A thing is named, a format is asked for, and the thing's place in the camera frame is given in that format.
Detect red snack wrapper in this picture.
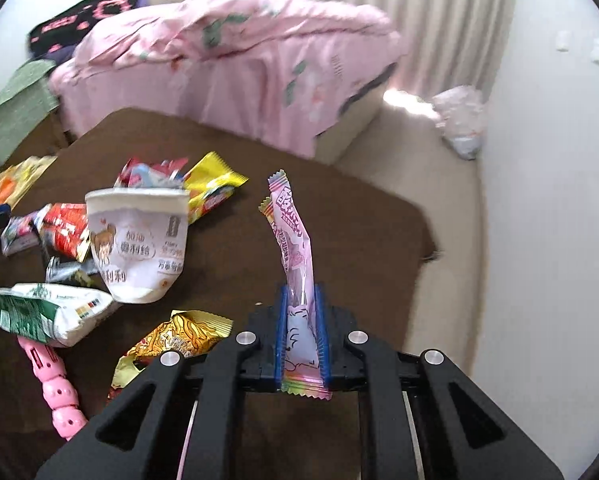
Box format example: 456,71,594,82
36,203,90,262

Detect yellow chip wrapper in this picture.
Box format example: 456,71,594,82
184,152,249,224

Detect nightstand with green cloth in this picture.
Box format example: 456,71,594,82
0,60,68,169

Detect pink yellow candy wrapper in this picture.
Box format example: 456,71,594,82
260,169,331,400

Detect silver small wrapper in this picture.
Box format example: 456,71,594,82
46,257,99,287

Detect pink floral bed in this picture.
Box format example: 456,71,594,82
49,0,405,158

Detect gold noodle snack wrapper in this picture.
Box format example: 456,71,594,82
106,310,234,402

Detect yellow trash bag bin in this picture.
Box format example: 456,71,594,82
0,156,57,236

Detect white wall switch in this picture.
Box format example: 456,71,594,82
555,30,572,52

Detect white plastic bag on floor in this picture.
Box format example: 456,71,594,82
432,86,487,160

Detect pink cartoon snack wrapper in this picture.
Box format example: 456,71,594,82
0,210,44,257

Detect light blue wrapper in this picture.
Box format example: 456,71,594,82
114,158,188,190

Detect pink caterpillar toy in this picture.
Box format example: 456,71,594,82
18,336,87,441

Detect black pink kitty blanket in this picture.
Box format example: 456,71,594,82
27,0,149,65

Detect green white snack bag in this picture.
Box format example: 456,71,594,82
0,283,120,348

